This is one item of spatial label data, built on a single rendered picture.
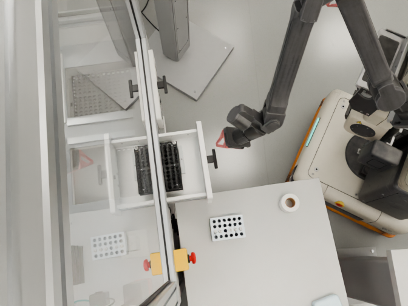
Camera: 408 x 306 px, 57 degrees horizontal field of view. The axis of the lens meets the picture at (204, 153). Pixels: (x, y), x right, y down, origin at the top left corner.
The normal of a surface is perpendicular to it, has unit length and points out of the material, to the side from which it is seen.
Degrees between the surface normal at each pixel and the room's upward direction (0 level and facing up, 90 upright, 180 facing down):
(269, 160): 0
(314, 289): 0
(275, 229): 0
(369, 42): 60
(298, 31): 66
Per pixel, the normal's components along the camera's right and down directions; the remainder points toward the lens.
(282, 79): -0.08, 0.72
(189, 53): 0.01, -0.26
